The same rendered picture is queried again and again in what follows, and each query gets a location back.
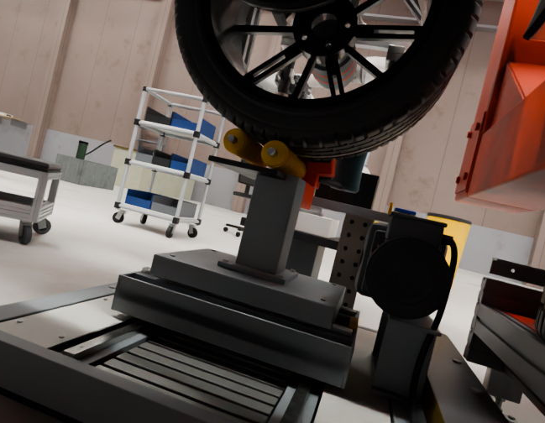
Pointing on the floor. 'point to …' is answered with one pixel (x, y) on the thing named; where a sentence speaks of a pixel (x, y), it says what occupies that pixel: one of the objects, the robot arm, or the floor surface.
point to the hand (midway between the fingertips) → (286, 75)
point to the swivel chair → (243, 194)
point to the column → (349, 255)
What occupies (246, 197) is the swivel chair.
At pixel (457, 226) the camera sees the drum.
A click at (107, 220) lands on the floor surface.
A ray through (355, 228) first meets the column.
